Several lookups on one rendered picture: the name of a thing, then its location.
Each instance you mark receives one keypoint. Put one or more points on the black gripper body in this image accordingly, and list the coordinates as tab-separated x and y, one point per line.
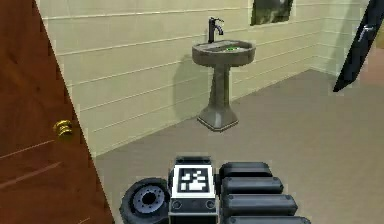
146	201

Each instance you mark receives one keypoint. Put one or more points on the brass round door knob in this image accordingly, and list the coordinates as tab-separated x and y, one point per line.
63	128

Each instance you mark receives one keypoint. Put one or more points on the brown wooden room door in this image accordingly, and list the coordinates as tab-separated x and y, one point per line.
33	126

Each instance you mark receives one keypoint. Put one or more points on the green soap bar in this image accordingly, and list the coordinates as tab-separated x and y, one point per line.
231	49

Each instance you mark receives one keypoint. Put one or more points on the black sink faucet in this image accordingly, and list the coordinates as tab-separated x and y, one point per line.
213	29

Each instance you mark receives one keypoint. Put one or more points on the grey pedestal sink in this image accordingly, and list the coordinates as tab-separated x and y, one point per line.
221	66

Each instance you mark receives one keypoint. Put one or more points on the dark framed wall picture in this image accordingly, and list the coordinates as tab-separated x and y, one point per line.
271	10

